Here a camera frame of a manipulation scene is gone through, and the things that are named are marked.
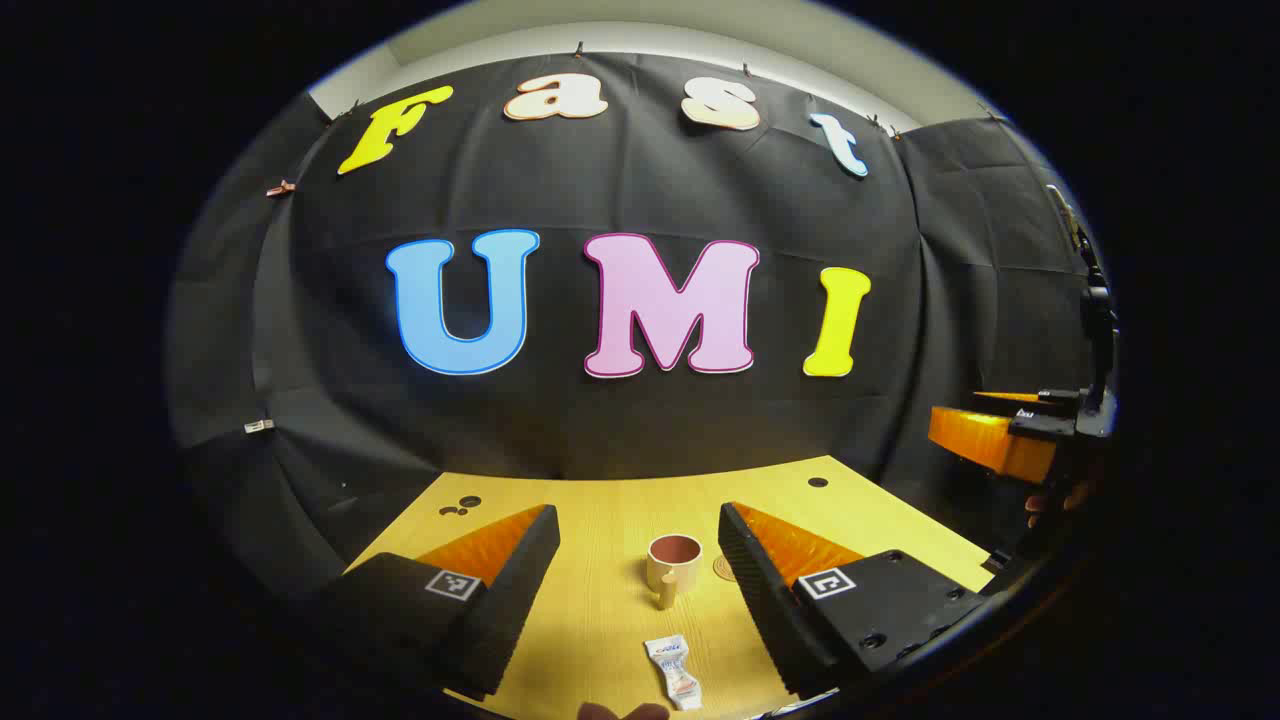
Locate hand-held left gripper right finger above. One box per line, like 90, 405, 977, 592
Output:
718, 501, 991, 701

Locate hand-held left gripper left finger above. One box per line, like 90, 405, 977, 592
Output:
300, 503, 561, 701

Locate beige cup with wooden handle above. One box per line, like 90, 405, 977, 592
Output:
645, 533, 704, 611

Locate white toothpaste tube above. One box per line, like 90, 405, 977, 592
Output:
643, 634, 704, 712

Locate wooden desktop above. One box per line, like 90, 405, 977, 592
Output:
345, 455, 996, 720

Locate black backdrop cloth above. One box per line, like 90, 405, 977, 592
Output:
165, 52, 1113, 601

